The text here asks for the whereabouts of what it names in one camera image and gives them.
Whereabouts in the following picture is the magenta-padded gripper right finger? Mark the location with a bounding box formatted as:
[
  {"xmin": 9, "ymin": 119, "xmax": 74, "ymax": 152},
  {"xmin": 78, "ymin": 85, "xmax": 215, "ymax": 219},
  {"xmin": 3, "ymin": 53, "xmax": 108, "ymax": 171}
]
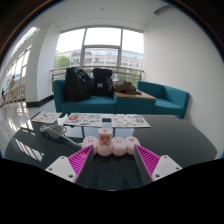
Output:
[{"xmin": 133, "ymin": 144, "xmax": 184, "ymax": 185}]

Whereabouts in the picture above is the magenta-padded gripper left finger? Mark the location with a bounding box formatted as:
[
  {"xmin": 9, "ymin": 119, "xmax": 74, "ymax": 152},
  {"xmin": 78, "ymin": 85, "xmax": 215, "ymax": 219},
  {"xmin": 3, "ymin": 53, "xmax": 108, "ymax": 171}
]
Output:
[{"xmin": 44, "ymin": 144, "xmax": 95, "ymax": 184}]

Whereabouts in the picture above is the pink charger block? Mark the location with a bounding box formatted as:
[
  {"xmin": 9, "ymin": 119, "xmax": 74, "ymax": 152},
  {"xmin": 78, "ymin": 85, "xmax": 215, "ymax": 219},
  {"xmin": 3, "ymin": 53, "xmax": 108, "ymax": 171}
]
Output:
[{"xmin": 97, "ymin": 128, "xmax": 113, "ymax": 150}]

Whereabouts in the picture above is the pink power strip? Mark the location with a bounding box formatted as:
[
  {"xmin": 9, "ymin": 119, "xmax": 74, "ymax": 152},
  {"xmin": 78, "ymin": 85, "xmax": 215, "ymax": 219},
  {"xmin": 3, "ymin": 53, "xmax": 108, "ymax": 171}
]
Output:
[{"xmin": 80, "ymin": 134, "xmax": 141, "ymax": 157}]

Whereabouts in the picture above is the small colourful sticker sheet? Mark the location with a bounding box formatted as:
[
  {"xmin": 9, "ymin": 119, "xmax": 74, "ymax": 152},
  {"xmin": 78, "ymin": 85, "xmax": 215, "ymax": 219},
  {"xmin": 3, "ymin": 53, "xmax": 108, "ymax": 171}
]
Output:
[{"xmin": 31, "ymin": 111, "xmax": 64, "ymax": 125}]

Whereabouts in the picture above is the teal armchair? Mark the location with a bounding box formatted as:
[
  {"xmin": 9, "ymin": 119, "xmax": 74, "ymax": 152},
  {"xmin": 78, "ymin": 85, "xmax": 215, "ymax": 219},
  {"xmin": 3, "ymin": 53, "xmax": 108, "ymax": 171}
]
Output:
[{"xmin": 136, "ymin": 80, "xmax": 191, "ymax": 120}]

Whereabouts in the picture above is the teal sofa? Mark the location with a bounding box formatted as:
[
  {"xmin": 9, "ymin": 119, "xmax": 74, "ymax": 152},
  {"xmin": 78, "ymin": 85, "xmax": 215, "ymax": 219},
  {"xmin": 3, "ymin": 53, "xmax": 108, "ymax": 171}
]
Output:
[{"xmin": 53, "ymin": 77, "xmax": 118, "ymax": 115}]

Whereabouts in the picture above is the teal wood-topped side table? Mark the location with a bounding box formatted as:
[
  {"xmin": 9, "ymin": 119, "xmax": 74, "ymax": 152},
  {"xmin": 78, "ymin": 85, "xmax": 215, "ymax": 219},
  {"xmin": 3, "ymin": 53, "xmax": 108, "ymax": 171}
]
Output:
[{"xmin": 113, "ymin": 90, "xmax": 157, "ymax": 115}]

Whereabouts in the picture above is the shiny black bag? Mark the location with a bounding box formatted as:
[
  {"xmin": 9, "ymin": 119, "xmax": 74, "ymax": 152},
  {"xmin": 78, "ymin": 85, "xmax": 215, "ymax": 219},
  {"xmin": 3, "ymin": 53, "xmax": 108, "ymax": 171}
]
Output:
[{"xmin": 64, "ymin": 66, "xmax": 92, "ymax": 103}]

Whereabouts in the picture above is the group of wooden chairs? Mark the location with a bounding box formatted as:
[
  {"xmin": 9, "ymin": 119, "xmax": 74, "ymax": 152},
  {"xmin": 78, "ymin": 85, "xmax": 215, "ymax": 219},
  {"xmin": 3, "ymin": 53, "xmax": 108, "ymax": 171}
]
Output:
[{"xmin": 3, "ymin": 84, "xmax": 27, "ymax": 105}]

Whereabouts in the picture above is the brown jacket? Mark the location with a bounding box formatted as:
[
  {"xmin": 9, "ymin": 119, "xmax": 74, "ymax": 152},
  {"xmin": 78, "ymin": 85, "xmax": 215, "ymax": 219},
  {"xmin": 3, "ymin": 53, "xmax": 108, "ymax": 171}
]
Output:
[{"xmin": 113, "ymin": 78, "xmax": 143, "ymax": 96}]

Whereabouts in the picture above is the black backpack with label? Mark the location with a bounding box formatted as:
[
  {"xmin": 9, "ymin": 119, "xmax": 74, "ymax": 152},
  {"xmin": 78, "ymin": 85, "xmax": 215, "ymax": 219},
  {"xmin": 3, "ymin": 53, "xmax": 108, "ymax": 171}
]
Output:
[{"xmin": 91, "ymin": 67, "xmax": 115, "ymax": 97}]

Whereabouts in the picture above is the metal balcony railing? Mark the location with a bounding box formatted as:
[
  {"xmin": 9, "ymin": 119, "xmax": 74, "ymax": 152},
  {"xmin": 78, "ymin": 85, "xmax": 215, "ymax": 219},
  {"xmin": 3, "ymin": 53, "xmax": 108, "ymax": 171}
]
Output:
[{"xmin": 49, "ymin": 65, "xmax": 145, "ymax": 85}]

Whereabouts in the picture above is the large glass window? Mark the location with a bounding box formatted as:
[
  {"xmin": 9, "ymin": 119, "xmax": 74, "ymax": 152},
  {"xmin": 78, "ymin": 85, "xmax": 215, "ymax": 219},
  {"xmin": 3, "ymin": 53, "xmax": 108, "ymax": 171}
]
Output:
[{"xmin": 53, "ymin": 26, "xmax": 145, "ymax": 88}]

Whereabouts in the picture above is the grey power strip cable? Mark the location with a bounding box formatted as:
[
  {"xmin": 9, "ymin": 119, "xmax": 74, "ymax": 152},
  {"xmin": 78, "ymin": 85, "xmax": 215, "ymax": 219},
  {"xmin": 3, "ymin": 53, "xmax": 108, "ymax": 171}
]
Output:
[{"xmin": 39, "ymin": 124, "xmax": 84, "ymax": 150}]

